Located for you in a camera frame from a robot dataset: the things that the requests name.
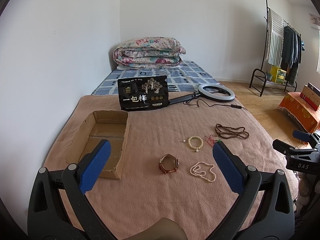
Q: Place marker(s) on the black clothes rack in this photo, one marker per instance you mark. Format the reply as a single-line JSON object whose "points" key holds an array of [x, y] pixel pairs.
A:
{"points": [[261, 77]]}

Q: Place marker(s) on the red strap wristwatch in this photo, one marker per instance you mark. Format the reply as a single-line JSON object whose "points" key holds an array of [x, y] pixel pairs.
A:
{"points": [[168, 164]]}

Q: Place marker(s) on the white ring light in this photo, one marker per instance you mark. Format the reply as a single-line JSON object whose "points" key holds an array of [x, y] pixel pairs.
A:
{"points": [[210, 91]]}

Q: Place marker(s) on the orange covered furniture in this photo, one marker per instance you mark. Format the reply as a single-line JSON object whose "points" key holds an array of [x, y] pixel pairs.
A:
{"points": [[303, 113]]}

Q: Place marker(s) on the folded floral quilt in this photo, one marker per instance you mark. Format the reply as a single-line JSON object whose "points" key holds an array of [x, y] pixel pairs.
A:
{"points": [[149, 52]]}

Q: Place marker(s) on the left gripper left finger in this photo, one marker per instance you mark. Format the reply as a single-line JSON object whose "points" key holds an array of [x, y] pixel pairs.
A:
{"points": [[58, 207]]}

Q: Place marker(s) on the open cardboard box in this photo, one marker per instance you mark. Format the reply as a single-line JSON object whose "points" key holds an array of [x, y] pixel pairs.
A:
{"points": [[102, 125]]}

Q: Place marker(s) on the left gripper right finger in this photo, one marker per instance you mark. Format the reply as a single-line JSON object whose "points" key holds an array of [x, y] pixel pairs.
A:
{"points": [[263, 208]]}

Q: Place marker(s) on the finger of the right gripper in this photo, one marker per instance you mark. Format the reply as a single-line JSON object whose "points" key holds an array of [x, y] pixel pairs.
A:
{"points": [[302, 136], [284, 148]]}

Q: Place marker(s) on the black snack bag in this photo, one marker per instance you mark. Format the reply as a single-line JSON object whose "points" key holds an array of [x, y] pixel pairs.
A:
{"points": [[143, 93]]}

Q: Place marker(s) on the pink brown blanket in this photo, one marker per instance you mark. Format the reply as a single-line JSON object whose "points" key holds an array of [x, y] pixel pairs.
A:
{"points": [[197, 196]]}

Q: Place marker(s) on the box on orange furniture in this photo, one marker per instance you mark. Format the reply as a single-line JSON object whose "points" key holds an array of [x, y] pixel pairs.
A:
{"points": [[310, 94]]}

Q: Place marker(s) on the yellow crate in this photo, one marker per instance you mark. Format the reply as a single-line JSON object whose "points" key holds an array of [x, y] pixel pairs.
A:
{"points": [[278, 75]]}

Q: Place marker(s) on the dark hanging clothes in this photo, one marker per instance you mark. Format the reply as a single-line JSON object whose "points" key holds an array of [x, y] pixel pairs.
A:
{"points": [[291, 54]]}

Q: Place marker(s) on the striped hanging cloth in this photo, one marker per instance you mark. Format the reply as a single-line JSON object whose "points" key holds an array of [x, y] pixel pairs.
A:
{"points": [[275, 38]]}

